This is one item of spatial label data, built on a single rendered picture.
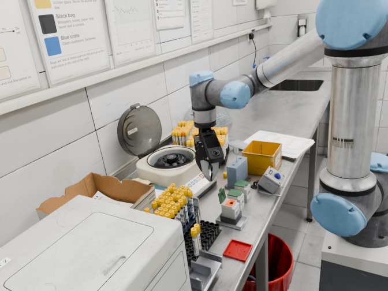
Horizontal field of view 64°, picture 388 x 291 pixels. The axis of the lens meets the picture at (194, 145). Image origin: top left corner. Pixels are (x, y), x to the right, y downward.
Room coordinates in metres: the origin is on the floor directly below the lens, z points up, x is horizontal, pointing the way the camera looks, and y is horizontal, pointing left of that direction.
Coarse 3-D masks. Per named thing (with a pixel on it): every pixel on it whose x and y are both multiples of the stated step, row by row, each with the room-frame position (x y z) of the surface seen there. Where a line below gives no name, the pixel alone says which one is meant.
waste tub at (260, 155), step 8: (248, 144) 1.22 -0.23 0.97; (256, 144) 1.25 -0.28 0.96; (264, 144) 1.23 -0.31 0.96; (272, 144) 1.21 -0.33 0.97; (280, 144) 1.19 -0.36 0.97; (248, 152) 1.14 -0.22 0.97; (256, 152) 1.25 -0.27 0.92; (264, 152) 1.23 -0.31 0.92; (272, 152) 1.21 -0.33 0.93; (280, 152) 1.17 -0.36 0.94; (248, 160) 1.13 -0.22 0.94; (256, 160) 1.12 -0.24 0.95; (264, 160) 1.10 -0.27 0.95; (272, 160) 1.08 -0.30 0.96; (280, 160) 1.17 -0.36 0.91; (248, 168) 1.14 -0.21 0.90; (256, 168) 1.12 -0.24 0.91; (264, 168) 1.10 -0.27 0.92
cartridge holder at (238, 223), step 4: (240, 212) 0.83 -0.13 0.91; (220, 216) 0.83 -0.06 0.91; (224, 216) 0.82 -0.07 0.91; (240, 216) 0.83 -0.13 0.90; (216, 220) 0.84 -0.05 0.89; (220, 220) 0.83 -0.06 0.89; (224, 220) 0.82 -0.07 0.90; (228, 220) 0.81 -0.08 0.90; (232, 220) 0.81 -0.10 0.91; (236, 220) 0.80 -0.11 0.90; (240, 220) 0.82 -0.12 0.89; (244, 220) 0.82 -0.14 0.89; (220, 224) 0.83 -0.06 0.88; (224, 224) 0.82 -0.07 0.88; (228, 224) 0.81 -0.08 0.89; (232, 224) 0.81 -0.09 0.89; (236, 224) 0.80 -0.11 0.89; (240, 224) 0.80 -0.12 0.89; (244, 224) 0.81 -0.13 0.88; (236, 228) 0.80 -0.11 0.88; (240, 228) 0.79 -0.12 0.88
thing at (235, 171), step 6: (240, 156) 1.11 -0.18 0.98; (234, 162) 1.06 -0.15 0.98; (240, 162) 1.06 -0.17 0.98; (246, 162) 1.09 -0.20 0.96; (228, 168) 1.04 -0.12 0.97; (234, 168) 1.02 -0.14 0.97; (240, 168) 1.05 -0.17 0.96; (246, 168) 1.09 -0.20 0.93; (228, 174) 1.04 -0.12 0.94; (234, 174) 1.02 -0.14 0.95; (240, 174) 1.04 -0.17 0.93; (246, 174) 1.09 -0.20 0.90; (228, 180) 1.04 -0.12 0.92; (234, 180) 1.02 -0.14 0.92; (246, 180) 1.07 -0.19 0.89; (228, 186) 1.04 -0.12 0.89
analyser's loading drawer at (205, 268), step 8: (200, 256) 0.65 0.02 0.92; (208, 256) 0.64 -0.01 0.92; (216, 256) 0.63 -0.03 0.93; (192, 264) 0.60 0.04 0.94; (200, 264) 0.59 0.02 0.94; (208, 264) 0.62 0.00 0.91; (216, 264) 0.62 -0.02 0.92; (192, 272) 0.60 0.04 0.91; (200, 272) 0.59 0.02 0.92; (208, 272) 0.58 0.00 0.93; (216, 272) 0.59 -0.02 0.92; (192, 280) 0.55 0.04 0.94; (200, 280) 0.57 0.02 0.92; (208, 280) 0.57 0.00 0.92; (192, 288) 0.55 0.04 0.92; (200, 288) 0.54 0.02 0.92
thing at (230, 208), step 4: (228, 200) 0.85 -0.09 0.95; (232, 200) 0.84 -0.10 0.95; (236, 200) 0.84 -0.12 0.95; (224, 204) 0.83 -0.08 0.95; (228, 204) 0.82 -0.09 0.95; (232, 204) 0.82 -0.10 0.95; (236, 204) 0.83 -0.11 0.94; (224, 208) 0.82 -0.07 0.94; (228, 208) 0.82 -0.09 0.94; (232, 208) 0.81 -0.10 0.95; (236, 208) 0.82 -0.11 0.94; (224, 212) 0.83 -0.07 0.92; (228, 212) 0.82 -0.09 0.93; (232, 212) 0.81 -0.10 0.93; (236, 212) 0.82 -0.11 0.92; (228, 216) 0.82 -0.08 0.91; (232, 216) 0.81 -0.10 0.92; (236, 216) 0.82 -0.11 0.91
